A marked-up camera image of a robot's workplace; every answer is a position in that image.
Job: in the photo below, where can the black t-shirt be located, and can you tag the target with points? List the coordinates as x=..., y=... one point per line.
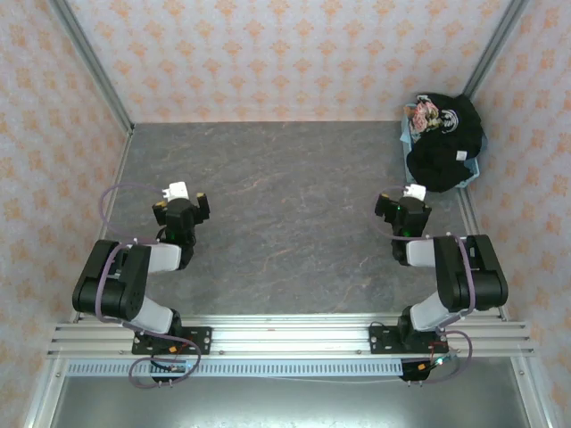
x=441, y=151

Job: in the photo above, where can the light blue plastic basket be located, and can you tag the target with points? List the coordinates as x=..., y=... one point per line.
x=474, y=170

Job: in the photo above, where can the small circuit board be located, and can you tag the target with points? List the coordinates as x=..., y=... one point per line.
x=180, y=367
x=435, y=362

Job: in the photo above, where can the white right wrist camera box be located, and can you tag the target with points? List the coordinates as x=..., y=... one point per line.
x=415, y=191

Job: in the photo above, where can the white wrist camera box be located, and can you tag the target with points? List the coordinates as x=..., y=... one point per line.
x=415, y=191
x=177, y=189

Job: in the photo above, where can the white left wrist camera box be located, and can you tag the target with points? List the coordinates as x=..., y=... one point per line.
x=177, y=189

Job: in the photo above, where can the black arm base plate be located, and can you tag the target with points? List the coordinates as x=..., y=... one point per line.
x=201, y=339
x=383, y=341

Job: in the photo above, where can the aluminium mounting rail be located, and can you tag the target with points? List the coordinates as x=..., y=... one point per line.
x=290, y=334

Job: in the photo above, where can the aluminium frame post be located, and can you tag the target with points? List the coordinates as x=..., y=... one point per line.
x=89, y=58
x=495, y=44

